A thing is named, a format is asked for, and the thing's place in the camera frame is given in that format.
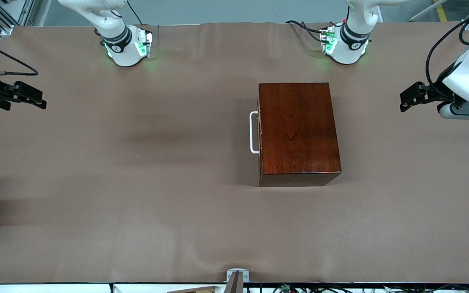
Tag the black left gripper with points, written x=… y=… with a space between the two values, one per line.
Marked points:
x=439 y=86

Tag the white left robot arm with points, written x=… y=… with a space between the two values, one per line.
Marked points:
x=346 y=51

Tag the dark wooden drawer cabinet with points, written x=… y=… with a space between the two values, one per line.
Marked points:
x=299 y=130

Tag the brown table cloth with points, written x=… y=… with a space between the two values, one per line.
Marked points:
x=136 y=203

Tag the white edge panel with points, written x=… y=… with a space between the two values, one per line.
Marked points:
x=145 y=289
x=35 y=289

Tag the green connector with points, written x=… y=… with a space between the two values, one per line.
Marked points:
x=286 y=288

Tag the brown wooden piece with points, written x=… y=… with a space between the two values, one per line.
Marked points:
x=198 y=290

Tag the aluminium profile frame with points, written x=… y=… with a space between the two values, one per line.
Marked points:
x=25 y=10

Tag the grey metal bracket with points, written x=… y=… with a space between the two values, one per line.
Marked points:
x=246 y=276

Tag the grey brown post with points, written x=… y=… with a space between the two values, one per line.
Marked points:
x=234 y=285

